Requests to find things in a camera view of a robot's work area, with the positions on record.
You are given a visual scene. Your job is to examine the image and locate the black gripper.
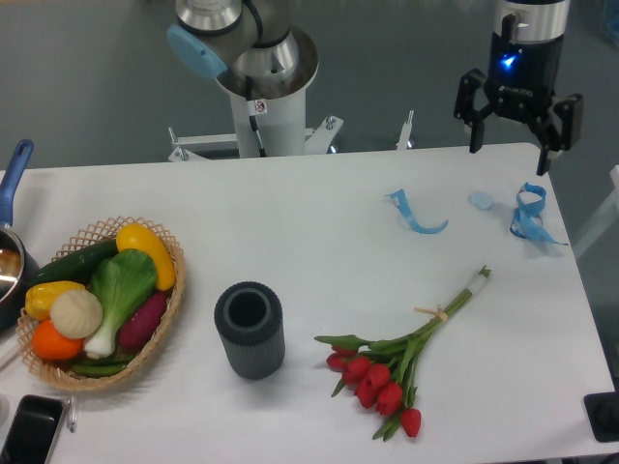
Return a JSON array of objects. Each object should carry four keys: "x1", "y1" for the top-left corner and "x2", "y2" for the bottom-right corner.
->
[{"x1": 454, "y1": 1, "x2": 583, "y2": 176}]

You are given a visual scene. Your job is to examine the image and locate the red tulip bouquet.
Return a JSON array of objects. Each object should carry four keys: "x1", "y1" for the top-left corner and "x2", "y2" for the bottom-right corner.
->
[{"x1": 314, "y1": 266, "x2": 492, "y2": 442}]

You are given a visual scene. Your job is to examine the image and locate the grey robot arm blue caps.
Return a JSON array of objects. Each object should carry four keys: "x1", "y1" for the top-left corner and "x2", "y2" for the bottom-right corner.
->
[{"x1": 166, "y1": 1, "x2": 584, "y2": 174}]

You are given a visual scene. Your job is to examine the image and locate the tangled blue ribbon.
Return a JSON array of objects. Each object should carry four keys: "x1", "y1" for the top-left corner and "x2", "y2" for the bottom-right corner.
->
[{"x1": 510, "y1": 182, "x2": 568, "y2": 246}]

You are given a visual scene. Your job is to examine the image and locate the small light blue cap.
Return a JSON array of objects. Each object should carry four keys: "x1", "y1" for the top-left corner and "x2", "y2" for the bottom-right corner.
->
[{"x1": 468, "y1": 191, "x2": 494, "y2": 211}]

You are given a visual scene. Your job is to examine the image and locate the curled blue ribbon strip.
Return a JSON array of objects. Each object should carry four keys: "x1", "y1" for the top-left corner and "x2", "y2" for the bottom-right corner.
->
[{"x1": 385, "y1": 188, "x2": 449, "y2": 235}]

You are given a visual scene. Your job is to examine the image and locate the black device at table edge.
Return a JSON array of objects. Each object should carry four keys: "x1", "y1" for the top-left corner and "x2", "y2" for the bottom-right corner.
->
[{"x1": 583, "y1": 391, "x2": 618, "y2": 443}]

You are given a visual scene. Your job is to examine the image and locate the dark grey ribbed vase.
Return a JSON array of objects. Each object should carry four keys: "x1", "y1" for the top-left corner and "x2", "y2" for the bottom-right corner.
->
[{"x1": 214, "y1": 281, "x2": 285, "y2": 380}]

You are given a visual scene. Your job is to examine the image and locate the yellow squash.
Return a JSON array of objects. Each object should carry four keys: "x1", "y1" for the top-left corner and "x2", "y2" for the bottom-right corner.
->
[{"x1": 115, "y1": 222, "x2": 176, "y2": 291}]

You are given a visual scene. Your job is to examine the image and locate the green bok choy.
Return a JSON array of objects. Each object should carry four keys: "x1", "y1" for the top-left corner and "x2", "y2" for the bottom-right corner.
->
[{"x1": 84, "y1": 248, "x2": 157, "y2": 360}]

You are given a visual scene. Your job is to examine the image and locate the purple sweet potato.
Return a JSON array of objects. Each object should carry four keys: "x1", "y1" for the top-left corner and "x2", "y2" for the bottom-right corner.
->
[{"x1": 118, "y1": 292, "x2": 167, "y2": 352}]

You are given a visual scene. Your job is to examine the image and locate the green cucumber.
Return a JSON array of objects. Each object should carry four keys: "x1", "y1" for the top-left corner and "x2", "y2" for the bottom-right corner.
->
[{"x1": 31, "y1": 240, "x2": 118, "y2": 285}]

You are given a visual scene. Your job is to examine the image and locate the cream steamed bun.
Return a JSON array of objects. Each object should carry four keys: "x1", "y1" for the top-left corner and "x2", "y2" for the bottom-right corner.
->
[{"x1": 49, "y1": 290, "x2": 103, "y2": 339}]

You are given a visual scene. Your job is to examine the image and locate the green pea pods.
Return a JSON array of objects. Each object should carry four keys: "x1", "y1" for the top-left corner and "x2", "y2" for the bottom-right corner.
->
[{"x1": 71, "y1": 355, "x2": 134, "y2": 378}]

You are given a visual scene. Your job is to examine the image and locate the yellow bell pepper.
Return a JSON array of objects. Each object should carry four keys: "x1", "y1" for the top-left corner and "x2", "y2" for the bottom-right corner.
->
[{"x1": 24, "y1": 280, "x2": 86, "y2": 321}]

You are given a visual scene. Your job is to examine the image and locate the orange fruit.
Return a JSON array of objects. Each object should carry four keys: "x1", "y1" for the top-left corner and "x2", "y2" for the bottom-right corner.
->
[{"x1": 32, "y1": 320, "x2": 83, "y2": 361}]

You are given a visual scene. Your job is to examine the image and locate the woven wicker basket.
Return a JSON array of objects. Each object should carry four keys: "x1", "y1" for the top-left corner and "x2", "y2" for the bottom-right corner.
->
[{"x1": 15, "y1": 217, "x2": 186, "y2": 392}]

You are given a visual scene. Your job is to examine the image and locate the clear pen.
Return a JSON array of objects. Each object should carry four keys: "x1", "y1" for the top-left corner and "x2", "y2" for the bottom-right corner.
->
[{"x1": 66, "y1": 395, "x2": 77, "y2": 433}]

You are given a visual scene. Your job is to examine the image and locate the black smartphone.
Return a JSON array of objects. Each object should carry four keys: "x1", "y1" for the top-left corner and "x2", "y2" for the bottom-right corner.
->
[{"x1": 1, "y1": 394, "x2": 65, "y2": 464}]

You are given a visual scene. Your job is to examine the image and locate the white chair frame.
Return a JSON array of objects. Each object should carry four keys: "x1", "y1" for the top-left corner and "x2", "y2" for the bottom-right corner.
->
[{"x1": 572, "y1": 165, "x2": 618, "y2": 260}]

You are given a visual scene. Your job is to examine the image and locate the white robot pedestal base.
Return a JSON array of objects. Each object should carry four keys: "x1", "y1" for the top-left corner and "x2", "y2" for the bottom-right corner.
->
[{"x1": 168, "y1": 87, "x2": 344, "y2": 162}]

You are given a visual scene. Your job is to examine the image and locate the blue handled saucepan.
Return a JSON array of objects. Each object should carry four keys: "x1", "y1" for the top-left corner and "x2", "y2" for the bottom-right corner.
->
[{"x1": 1, "y1": 139, "x2": 39, "y2": 331}]

